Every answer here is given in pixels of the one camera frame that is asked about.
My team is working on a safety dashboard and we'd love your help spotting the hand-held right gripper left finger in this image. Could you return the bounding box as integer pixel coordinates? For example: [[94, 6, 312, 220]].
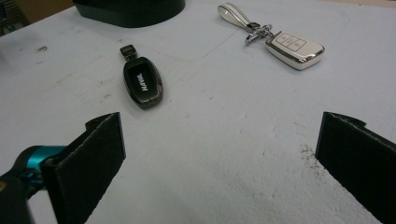
[[40, 112, 127, 224]]

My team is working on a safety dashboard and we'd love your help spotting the white table mat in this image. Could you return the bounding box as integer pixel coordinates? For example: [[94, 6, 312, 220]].
[[0, 0, 396, 224]]

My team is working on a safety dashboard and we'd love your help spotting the black car key fob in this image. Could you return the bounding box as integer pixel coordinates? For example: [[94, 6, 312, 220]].
[[120, 44, 164, 110]]

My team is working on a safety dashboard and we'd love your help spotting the black key rack with tray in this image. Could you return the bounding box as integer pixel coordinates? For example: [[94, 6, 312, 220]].
[[72, 0, 187, 29]]

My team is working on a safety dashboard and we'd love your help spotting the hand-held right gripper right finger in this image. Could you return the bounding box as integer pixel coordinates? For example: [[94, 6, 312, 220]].
[[315, 111, 396, 224]]

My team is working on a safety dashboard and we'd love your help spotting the white car key with strap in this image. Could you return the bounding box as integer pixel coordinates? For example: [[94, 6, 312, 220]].
[[217, 2, 326, 71]]

